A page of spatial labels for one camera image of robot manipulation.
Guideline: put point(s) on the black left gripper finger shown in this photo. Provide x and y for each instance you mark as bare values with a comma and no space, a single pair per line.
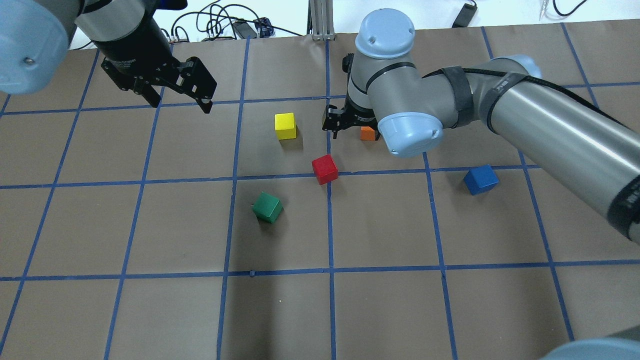
148,92
192,78

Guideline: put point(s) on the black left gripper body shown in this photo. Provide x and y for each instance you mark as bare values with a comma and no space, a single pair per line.
131,41

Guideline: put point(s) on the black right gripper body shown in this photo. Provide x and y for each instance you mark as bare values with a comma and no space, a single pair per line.
356,116

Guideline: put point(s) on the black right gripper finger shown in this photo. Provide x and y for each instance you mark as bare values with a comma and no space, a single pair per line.
371,123
333,121

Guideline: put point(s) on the red wooden block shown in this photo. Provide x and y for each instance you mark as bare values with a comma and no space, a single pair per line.
325,169

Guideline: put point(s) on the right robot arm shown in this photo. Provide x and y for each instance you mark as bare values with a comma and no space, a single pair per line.
592,154

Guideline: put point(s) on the orange wooden block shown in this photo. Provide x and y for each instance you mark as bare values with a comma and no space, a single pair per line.
366,133

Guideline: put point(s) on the yellow wooden block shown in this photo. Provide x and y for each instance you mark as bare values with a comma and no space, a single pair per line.
285,126

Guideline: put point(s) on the green wooden block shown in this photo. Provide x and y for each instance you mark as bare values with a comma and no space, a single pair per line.
267,207

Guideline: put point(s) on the blue wooden block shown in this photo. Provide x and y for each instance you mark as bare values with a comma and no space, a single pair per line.
481,179

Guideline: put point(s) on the black power adapter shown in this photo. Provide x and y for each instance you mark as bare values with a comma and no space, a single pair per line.
465,15

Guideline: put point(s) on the aluminium frame post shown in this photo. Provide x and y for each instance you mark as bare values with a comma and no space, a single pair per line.
320,20

